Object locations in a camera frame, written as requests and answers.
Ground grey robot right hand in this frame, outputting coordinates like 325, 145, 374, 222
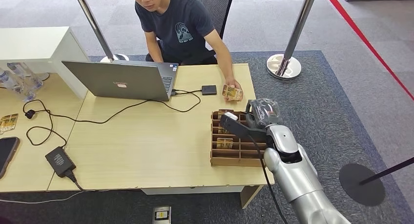
245, 98, 284, 130

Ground person's left hand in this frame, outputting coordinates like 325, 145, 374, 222
224, 77, 243, 91

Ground stack of patterned cards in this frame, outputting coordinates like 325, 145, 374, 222
221, 84, 244, 102

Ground wooden slotted card holder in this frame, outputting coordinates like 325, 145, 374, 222
210, 109, 269, 168

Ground person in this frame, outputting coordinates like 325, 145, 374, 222
128, 0, 243, 91

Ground small black external drive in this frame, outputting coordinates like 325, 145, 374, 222
201, 85, 218, 96

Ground dark grey rug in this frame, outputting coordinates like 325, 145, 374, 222
0, 50, 414, 224

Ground black office chair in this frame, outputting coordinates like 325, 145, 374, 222
145, 0, 236, 65

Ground grey laptop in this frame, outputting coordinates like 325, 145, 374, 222
61, 60, 179, 102

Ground red barrier belt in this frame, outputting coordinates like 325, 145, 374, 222
321, 0, 414, 101

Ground small grey floor device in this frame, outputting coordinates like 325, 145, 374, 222
152, 205, 172, 224

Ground black power adapter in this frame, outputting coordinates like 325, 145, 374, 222
44, 146, 77, 179

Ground white cabinet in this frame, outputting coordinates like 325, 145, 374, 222
0, 26, 91, 101

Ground clear plastic water bottle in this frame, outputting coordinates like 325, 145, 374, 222
0, 68, 36, 102
6, 62, 44, 90

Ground black smartphone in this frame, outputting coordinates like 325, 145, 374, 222
0, 137, 21, 180

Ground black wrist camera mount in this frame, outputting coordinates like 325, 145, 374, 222
219, 111, 269, 144

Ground short black drive cable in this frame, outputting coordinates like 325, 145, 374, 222
171, 89, 204, 96

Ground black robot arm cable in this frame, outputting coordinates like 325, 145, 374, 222
247, 135, 289, 224

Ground chrome stanchion post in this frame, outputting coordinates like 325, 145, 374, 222
71, 0, 130, 63
266, 0, 320, 80

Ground black stanchion post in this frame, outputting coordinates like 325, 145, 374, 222
339, 157, 414, 207

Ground long black charger cable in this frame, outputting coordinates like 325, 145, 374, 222
22, 92, 202, 149

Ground black adapter mains cord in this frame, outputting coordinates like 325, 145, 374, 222
65, 170, 85, 192

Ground white floor cable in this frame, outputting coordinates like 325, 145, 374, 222
0, 190, 85, 205

